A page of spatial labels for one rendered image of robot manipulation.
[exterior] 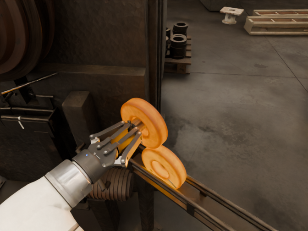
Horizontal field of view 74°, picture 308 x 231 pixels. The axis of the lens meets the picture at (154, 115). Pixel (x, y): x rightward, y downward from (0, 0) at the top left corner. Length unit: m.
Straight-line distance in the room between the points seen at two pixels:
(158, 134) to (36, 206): 0.29
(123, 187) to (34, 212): 0.45
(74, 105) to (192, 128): 1.19
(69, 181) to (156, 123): 0.23
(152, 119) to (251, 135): 1.42
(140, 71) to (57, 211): 0.51
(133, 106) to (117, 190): 0.42
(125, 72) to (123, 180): 0.41
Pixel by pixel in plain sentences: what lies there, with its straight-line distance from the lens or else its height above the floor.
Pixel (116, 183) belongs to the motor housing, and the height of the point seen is 0.53.
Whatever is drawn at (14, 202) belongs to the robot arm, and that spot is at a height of 0.90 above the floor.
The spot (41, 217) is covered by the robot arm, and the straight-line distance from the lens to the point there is 0.44.
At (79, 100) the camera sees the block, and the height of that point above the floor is 0.80.
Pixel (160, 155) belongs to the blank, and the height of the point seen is 0.79.
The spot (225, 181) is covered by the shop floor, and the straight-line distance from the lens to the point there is 1.51.
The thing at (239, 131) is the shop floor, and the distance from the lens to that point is 1.85.
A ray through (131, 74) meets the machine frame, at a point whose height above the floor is 0.87.
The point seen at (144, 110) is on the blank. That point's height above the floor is 0.92.
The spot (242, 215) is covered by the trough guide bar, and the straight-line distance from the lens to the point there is 0.64.
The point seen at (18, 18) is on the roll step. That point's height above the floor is 1.09.
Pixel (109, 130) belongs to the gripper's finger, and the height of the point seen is 0.87.
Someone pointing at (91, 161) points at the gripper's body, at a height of 0.89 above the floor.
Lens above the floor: 1.25
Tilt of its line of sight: 43 degrees down
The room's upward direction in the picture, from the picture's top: straight up
